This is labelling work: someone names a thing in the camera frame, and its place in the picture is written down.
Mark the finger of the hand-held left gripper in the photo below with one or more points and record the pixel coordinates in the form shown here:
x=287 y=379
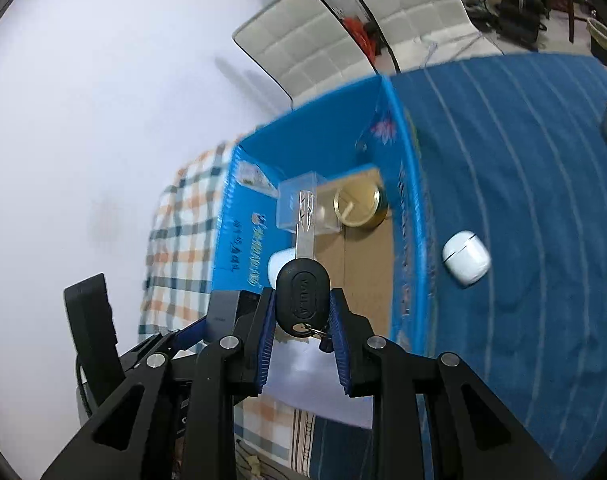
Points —
x=93 y=330
x=178 y=342

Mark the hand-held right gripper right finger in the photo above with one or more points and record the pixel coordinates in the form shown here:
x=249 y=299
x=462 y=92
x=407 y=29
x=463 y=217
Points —
x=339 y=345

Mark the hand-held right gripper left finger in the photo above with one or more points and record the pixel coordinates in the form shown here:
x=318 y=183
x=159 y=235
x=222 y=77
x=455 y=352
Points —
x=266 y=340

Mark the black key bunch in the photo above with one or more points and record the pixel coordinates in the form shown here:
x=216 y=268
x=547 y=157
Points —
x=303 y=295

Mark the clear plastic box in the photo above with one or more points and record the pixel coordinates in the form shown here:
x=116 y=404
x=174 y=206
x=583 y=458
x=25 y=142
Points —
x=288 y=210

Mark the round gold tin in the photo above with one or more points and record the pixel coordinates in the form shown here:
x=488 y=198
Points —
x=358 y=205

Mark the blue cardboard box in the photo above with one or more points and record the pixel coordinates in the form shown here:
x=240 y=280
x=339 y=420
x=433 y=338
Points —
x=308 y=135

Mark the orange plaid cloth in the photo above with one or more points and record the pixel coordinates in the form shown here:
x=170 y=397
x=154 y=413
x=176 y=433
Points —
x=183 y=240

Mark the white earbud case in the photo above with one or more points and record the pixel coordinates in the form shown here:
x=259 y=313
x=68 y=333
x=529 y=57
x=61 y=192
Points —
x=466 y=259

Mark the blue striped tablecloth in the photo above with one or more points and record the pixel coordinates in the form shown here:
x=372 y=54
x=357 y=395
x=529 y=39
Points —
x=508 y=185

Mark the red plastic bag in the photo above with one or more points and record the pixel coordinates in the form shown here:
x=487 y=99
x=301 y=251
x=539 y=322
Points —
x=362 y=35

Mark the black weight bench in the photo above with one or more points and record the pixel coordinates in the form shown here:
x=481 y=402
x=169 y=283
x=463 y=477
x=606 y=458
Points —
x=521 y=0

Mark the dark waste bin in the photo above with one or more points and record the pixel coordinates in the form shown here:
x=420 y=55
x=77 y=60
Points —
x=601 y=40

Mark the brown wooden chair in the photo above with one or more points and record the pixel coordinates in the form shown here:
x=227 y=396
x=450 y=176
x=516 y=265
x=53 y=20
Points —
x=568 y=0

